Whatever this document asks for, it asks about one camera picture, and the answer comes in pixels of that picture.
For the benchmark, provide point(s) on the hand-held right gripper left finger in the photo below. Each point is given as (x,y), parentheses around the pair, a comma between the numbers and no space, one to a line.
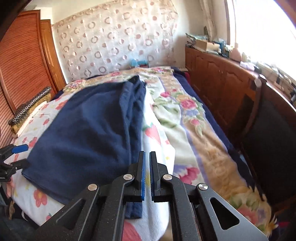
(143,178)

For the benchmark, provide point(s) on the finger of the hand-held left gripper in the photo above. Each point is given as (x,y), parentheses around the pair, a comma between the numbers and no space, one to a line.
(19,148)
(20,164)

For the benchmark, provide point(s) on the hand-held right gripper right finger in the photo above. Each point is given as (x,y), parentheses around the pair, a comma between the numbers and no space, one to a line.
(152,178)

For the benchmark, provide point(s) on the navy orange-print t-shirt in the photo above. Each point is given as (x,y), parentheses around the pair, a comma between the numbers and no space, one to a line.
(87,134)

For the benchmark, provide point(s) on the beaded pillow cover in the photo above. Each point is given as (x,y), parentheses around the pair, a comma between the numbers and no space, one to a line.
(30,105)

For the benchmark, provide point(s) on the floral plush blanket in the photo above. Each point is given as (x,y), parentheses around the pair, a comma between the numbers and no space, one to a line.
(203,143)

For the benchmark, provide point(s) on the wooden slatted wardrobe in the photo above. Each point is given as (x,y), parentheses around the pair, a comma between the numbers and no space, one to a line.
(20,64)

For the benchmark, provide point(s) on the wooden cabinet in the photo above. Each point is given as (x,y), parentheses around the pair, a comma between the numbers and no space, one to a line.
(222,88)

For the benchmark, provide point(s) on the small blue box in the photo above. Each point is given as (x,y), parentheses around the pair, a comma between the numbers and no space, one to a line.
(138,63)

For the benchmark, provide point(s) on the dark wooden chair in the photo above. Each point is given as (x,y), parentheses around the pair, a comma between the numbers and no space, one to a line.
(272,150)

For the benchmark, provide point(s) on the circle-pattern lace curtain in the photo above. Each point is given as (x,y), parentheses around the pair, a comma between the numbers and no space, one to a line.
(115,39)

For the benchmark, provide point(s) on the cardboard box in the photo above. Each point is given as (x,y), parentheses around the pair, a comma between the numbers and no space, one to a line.
(207,45)

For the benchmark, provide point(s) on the stack of papers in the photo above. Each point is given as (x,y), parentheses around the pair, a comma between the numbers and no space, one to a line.
(195,37)

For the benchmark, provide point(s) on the pale pink bottle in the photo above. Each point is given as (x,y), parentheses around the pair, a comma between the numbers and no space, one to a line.
(235,52)

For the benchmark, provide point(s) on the small white bottle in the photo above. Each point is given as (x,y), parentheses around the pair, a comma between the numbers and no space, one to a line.
(244,57)

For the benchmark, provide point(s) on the white window curtain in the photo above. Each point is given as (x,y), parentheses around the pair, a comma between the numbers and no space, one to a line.
(212,18)

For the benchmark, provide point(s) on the window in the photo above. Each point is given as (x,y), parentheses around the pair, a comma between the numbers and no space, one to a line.
(263,34)

